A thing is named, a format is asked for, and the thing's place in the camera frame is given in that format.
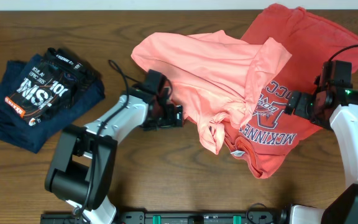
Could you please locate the red printed t-shirt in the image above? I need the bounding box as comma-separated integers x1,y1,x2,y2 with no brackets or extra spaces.
224,4,358,179

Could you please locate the light pink t-shirt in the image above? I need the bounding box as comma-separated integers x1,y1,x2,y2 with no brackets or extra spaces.
131,30,291,154

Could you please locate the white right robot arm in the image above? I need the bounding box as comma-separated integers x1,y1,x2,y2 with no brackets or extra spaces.
285,80,358,224

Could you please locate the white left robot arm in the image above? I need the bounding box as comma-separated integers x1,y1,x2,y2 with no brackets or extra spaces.
40,70,183,223

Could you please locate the black printed folded shirt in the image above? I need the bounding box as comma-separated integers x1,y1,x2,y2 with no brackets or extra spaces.
4,48,98,126

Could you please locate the navy blue folded shirt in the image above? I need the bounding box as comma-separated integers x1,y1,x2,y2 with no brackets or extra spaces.
0,54,105,153

